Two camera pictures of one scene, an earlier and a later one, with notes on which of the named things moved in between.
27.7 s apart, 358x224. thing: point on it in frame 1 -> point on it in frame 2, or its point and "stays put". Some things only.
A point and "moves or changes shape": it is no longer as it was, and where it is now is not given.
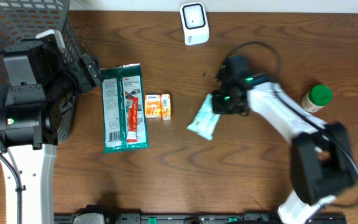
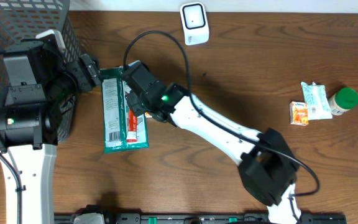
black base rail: (193, 218) stays put
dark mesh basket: (3, 23) stays put
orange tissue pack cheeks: (166, 109) moves or changes shape
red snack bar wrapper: (133, 107) stays put
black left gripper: (73, 70) stays put
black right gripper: (218, 107) -> (138, 106)
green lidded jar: (316, 98) -> (343, 100)
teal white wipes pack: (204, 123) moves or changes shape
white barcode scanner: (194, 18) stays put
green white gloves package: (125, 126) stays put
